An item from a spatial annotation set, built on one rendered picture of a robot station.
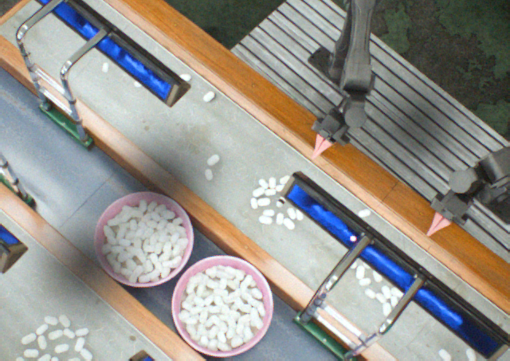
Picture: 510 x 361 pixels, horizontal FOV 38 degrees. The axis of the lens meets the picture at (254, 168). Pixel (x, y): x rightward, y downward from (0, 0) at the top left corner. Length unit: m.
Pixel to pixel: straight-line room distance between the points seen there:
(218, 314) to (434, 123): 0.92
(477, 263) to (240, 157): 0.73
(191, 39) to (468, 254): 1.03
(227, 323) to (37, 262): 0.53
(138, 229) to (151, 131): 0.30
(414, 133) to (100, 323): 1.10
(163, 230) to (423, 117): 0.89
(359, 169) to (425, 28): 1.36
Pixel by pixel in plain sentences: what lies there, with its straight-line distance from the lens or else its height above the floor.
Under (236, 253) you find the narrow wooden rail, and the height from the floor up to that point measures 0.75.
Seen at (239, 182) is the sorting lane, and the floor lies 0.74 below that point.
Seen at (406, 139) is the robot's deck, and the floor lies 0.67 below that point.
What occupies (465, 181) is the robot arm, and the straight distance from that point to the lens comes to 1.91.
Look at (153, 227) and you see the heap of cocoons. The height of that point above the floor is 0.74.
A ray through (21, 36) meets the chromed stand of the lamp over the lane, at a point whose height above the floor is 1.11.
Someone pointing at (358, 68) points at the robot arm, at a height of 1.06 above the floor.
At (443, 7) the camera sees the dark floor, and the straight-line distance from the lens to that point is 3.50.
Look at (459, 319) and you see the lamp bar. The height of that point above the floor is 1.09.
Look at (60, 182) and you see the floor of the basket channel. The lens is 2.23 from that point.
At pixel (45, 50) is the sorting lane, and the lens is 2.36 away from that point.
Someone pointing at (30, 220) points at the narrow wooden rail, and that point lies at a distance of 2.11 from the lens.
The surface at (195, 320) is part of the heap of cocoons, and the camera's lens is 2.02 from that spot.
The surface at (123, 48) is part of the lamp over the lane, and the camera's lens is 1.91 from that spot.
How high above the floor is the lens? 2.72
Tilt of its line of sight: 67 degrees down
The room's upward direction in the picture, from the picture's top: 12 degrees clockwise
